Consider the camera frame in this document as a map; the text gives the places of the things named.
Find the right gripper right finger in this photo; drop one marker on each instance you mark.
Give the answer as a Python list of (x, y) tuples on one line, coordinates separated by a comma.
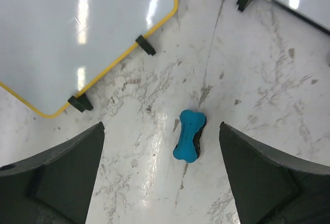
[(271, 186)]

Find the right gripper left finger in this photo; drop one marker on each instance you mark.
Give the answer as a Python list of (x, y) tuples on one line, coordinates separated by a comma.
[(56, 185)]

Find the yellow framed small whiteboard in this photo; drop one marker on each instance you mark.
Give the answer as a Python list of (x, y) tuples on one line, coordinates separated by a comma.
[(52, 51)]

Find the blue black whiteboard eraser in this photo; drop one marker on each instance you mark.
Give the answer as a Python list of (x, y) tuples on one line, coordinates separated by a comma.
[(188, 146)]

